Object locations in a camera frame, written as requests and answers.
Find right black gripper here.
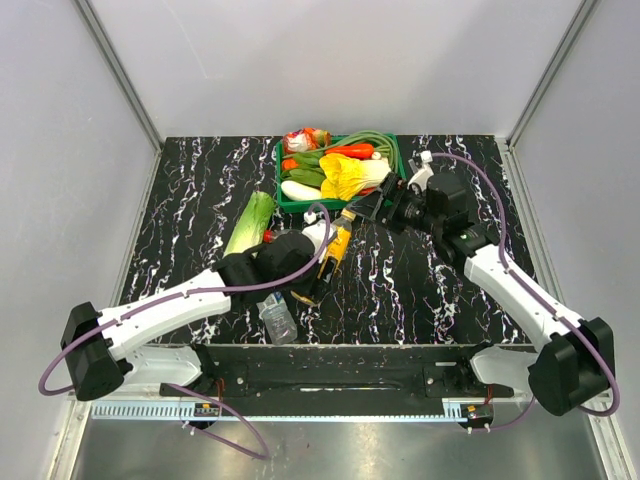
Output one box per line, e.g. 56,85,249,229
346,172,442,236

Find yellow juice bottle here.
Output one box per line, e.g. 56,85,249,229
317,209,356,285

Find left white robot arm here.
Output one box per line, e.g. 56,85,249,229
60,222,336,401

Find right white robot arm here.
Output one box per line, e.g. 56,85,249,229
347,173,617,416

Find clear water bottle white cap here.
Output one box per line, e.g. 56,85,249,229
257,292,298,345

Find clear cola bottle red label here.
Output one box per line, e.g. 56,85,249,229
263,229,300,245

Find red toy pepper bottom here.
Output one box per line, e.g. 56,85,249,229
358,187,378,197

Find yellow white toy cabbage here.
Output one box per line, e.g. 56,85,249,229
319,154,392,201

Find red toy chili pepper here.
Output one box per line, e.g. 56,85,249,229
325,143,375,160

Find green toy long beans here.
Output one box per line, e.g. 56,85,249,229
316,130,405,177

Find green toy bok choy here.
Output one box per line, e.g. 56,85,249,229
280,152,326,188

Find white toy radish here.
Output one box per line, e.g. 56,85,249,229
281,180,322,202

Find green plastic basket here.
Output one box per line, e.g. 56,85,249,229
275,139,388,213

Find toy napa cabbage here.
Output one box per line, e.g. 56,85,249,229
224,191,276,256

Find small orange toy carrot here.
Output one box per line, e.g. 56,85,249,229
281,158,299,171

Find orange white toy vegetable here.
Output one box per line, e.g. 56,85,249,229
283,127,332,154

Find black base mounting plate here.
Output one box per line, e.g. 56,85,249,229
187,345,513,404

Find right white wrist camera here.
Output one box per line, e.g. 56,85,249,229
408,150,434,191

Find aluminium slotted rail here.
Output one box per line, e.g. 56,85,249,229
91,391,484,422

